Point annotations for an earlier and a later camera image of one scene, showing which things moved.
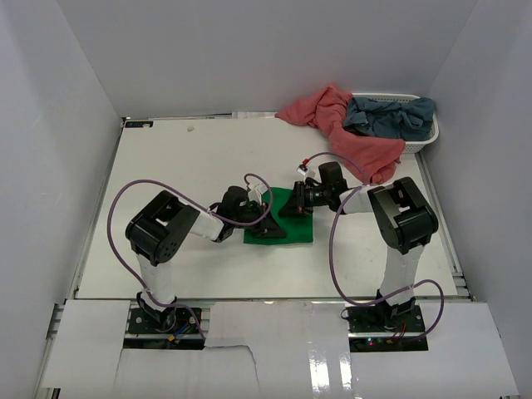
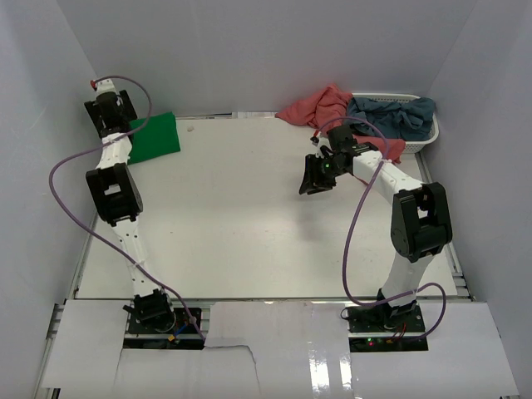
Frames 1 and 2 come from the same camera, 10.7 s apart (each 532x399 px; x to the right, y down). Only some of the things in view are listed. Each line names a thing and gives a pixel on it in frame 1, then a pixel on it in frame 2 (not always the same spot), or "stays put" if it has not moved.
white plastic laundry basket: [411, 146] stays put
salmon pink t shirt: [376, 159] stays put
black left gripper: [272, 229] to [96, 112]
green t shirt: [298, 229] to [159, 137]
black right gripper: [298, 204] to [312, 177]
